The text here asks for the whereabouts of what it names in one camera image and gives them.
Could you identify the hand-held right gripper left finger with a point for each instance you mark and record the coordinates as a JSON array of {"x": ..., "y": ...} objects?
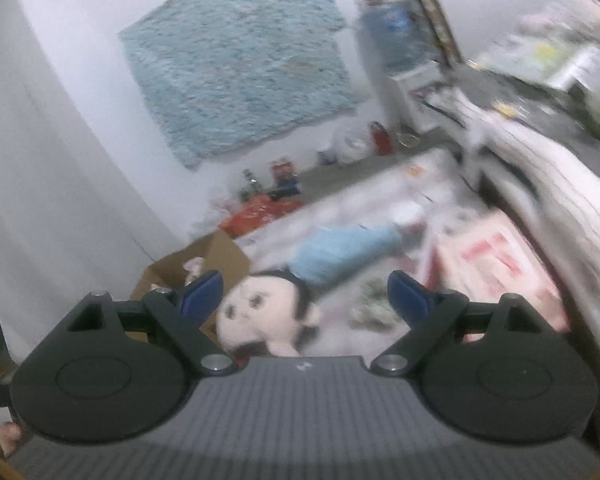
[{"x": 200, "y": 295}]

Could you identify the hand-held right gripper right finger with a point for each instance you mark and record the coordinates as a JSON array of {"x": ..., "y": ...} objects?
[{"x": 407, "y": 297}]

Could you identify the grey green patterned scrunchie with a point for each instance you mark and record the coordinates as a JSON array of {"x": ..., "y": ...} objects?
[{"x": 375, "y": 307}]

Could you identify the cardboard box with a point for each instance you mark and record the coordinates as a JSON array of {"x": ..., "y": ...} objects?
[{"x": 210, "y": 260}]

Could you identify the black-haired plush doll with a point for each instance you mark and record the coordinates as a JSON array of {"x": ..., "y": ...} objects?
[{"x": 260, "y": 310}]

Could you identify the light blue towel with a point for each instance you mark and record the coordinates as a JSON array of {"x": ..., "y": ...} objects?
[{"x": 340, "y": 252}]

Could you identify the white red printed package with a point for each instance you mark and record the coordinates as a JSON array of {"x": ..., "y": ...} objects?
[{"x": 500, "y": 265}]

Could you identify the large red snack bag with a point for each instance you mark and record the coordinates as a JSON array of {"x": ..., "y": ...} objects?
[{"x": 260, "y": 215}]

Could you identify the plaid printed bedsheet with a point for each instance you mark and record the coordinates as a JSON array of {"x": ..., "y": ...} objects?
[{"x": 340, "y": 210}]

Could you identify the glass bottle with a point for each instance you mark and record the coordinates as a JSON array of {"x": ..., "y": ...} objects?
[{"x": 250, "y": 182}]

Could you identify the blue packet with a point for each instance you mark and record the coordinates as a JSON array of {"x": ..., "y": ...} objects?
[{"x": 289, "y": 189}]

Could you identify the small red package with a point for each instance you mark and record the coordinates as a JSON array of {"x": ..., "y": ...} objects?
[{"x": 283, "y": 172}]

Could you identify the red thermos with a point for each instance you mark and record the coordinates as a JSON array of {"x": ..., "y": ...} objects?
[{"x": 380, "y": 139}]

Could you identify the white plastic bag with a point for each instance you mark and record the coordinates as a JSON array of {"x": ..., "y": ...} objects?
[{"x": 350, "y": 145}]

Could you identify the striped white blanket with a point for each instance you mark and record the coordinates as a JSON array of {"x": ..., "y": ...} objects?
[{"x": 555, "y": 180}]

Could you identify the white water dispenser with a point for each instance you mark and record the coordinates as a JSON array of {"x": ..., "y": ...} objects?
[{"x": 410, "y": 100}]

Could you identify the dark cloth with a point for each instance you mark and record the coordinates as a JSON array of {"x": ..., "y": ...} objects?
[{"x": 530, "y": 105}]

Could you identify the wooden framed board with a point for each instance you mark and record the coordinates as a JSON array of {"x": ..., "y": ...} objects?
[{"x": 442, "y": 20}]

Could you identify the pale clutter heap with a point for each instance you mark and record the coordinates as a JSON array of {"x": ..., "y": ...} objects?
[{"x": 555, "y": 25}]

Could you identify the blue floral wall cloth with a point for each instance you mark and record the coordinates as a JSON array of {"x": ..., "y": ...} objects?
[{"x": 240, "y": 60}]

